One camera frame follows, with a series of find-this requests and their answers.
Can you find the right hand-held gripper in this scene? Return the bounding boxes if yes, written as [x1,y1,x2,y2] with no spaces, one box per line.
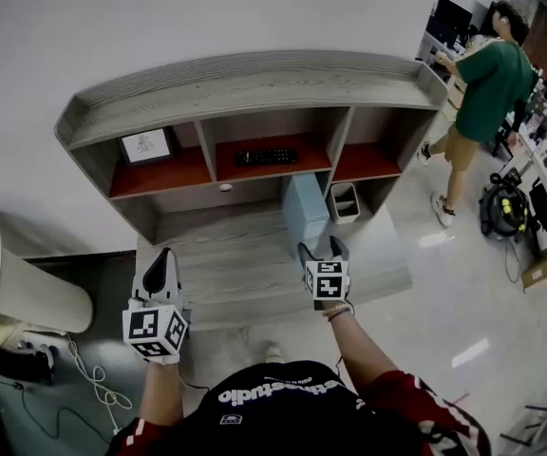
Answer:
[297,235,351,311]

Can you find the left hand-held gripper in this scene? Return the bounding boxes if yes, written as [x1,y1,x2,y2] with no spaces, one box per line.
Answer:
[122,247,189,364]

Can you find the grey wooden desk shelf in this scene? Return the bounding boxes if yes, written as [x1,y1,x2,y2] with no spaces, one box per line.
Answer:
[54,50,449,246]

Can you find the person's right forearm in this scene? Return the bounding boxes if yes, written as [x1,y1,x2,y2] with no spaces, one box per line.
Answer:
[328,313,398,391]

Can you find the person's left forearm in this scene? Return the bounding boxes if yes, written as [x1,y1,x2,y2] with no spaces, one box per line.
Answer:
[138,361,184,427]

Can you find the grey wooden table top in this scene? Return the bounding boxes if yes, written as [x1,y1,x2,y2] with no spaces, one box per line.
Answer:
[135,201,413,327]

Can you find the black computer monitor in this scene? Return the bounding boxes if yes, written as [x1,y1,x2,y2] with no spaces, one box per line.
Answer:
[430,0,474,49]

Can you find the white desktop bin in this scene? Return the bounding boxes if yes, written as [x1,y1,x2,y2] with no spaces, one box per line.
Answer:
[329,182,363,225]

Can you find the black remote control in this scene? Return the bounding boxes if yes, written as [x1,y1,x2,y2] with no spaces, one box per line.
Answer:
[234,147,300,168]

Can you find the person's leg with pale shoe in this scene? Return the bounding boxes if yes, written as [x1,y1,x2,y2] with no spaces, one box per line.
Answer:
[263,342,287,365]

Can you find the round white side table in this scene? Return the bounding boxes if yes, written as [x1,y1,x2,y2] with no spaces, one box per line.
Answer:
[0,206,94,334]

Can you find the cream ornate chair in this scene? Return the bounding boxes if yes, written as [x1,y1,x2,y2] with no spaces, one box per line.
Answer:
[0,311,68,351]

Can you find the person's black and red shirt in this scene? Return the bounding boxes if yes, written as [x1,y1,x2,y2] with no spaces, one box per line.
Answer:
[106,359,493,456]

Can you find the black backpack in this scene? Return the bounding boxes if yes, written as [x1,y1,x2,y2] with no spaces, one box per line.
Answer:
[0,330,59,385]

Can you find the black and yellow vacuum cleaner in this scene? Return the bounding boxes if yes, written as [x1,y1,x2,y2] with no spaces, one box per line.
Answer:
[478,171,531,242]

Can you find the flat cardboard box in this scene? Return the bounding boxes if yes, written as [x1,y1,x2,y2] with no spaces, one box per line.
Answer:
[519,239,547,289]

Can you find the bracelets on right wrist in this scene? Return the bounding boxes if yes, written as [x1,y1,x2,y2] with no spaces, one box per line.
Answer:
[321,301,355,322]

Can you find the white cable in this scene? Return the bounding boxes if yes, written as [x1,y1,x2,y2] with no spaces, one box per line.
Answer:
[66,332,133,436]

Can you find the black picture frame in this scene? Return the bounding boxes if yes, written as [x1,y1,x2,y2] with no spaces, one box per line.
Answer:
[119,127,178,165]

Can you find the black floor cable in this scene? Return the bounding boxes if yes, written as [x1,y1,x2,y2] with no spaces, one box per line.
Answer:
[0,372,113,446]

